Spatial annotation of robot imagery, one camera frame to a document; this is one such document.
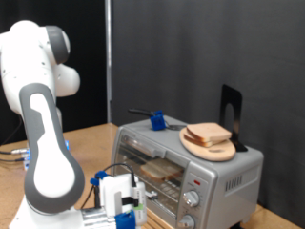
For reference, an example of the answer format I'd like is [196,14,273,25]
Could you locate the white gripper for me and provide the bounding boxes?
[99,173,159,229]

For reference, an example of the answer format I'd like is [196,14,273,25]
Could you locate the glass toaster oven door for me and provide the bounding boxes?
[112,127,192,221]

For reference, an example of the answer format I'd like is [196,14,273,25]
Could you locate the white bread slice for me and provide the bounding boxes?
[186,122,233,143]
[183,133,224,148]
[140,157,185,183]

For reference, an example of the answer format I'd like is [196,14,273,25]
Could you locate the metal spatula with blue block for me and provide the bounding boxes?
[128,107,189,132]

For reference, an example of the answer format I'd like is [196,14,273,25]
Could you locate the wooden box under oven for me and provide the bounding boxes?
[144,206,176,229]

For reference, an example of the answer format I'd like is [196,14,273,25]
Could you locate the silver oven knob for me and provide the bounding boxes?
[178,214,197,229]
[182,189,201,208]

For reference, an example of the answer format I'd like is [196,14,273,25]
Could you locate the silver toaster oven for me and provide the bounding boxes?
[110,114,265,229]

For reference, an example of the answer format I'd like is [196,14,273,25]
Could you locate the round wooden cutting board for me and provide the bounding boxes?
[179,127,237,162]

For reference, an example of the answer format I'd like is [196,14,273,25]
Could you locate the black metal bookend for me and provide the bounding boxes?
[218,83,249,153]

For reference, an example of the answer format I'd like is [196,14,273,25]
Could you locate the metal pole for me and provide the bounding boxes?
[105,0,113,124]

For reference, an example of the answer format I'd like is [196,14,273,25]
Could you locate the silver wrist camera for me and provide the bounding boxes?
[132,183,149,224]

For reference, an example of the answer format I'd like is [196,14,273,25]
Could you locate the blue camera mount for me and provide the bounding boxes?
[113,209,137,229]

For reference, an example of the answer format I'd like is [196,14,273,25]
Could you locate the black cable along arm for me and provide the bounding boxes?
[80,162,138,211]

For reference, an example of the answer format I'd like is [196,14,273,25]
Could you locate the blue cable clip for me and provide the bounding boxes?
[90,170,111,187]

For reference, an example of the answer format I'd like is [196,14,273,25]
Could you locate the base cable with silver plug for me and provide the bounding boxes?
[0,147,30,156]

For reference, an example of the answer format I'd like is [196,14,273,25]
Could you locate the black base cable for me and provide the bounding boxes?
[0,156,27,163]

